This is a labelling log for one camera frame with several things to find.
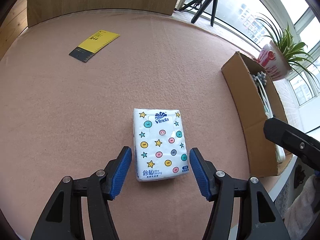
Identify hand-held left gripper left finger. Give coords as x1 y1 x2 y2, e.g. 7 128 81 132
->
30 146 132 240

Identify white red plant pot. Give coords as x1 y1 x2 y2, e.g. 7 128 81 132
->
252 41 292 82

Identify person's right hand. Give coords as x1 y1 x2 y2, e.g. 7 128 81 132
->
285 174 320 232

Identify patterned white tissue pack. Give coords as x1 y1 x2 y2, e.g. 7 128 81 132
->
132 108 192 183

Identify pine wood panel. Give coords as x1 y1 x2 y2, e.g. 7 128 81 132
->
0 0 28 53

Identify yellow black ruler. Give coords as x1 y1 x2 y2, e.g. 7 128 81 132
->
69 29 121 63

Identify green spider plant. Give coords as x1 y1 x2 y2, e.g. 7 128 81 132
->
255 12 320 88

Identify white flexible massager grey knobs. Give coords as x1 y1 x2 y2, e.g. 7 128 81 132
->
251 71 287 162

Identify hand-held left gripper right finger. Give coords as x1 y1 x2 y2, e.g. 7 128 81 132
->
189 147 292 240

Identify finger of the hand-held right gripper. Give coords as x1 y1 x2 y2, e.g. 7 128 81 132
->
263 117 320 172

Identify brown cardboard box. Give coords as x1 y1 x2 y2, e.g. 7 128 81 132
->
221 51 293 178

